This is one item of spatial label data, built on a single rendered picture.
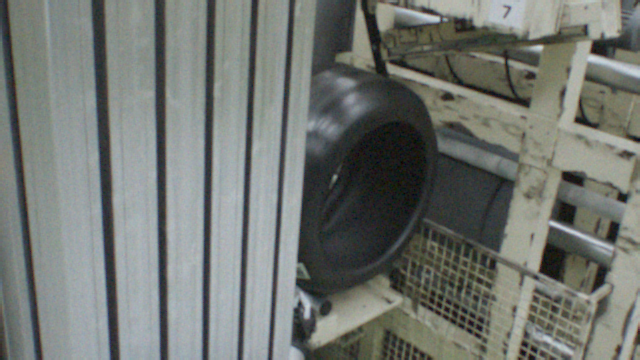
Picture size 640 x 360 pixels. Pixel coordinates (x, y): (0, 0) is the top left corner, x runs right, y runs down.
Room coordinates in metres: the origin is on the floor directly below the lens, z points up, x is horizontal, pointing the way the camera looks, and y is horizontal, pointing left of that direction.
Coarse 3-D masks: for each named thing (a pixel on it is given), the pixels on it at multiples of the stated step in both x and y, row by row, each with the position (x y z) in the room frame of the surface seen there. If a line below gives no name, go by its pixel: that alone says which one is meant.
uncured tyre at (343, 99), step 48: (336, 96) 1.62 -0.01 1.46; (384, 96) 1.67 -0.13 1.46; (336, 144) 1.54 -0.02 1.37; (384, 144) 2.01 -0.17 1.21; (432, 144) 1.80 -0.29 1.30; (336, 192) 1.97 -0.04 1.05; (384, 192) 1.96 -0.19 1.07; (432, 192) 1.84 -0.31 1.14; (336, 240) 1.88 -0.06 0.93; (384, 240) 1.84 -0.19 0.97; (336, 288) 1.58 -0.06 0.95
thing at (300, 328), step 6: (300, 306) 1.30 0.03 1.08; (294, 312) 1.29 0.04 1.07; (300, 312) 1.28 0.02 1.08; (294, 318) 1.27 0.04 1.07; (300, 318) 1.27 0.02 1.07; (294, 324) 1.27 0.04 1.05; (300, 324) 1.27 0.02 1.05; (306, 324) 1.31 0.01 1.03; (294, 330) 1.26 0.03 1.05; (300, 330) 1.27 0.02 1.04; (306, 330) 1.28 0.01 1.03; (294, 336) 1.26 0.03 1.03; (300, 336) 1.27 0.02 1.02; (306, 336) 1.27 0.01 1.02; (294, 342) 1.22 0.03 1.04; (306, 342) 1.27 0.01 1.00; (300, 348) 1.21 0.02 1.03
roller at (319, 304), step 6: (300, 288) 1.62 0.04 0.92; (294, 294) 1.62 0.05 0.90; (306, 294) 1.60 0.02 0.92; (312, 294) 1.59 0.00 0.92; (318, 294) 1.59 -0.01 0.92; (312, 300) 1.58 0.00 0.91; (318, 300) 1.57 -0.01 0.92; (324, 300) 1.57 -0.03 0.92; (312, 306) 1.57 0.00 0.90; (318, 306) 1.56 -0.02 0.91; (324, 306) 1.55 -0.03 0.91; (330, 306) 1.57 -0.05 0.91; (318, 312) 1.55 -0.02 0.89; (324, 312) 1.55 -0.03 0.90; (330, 312) 1.57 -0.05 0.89
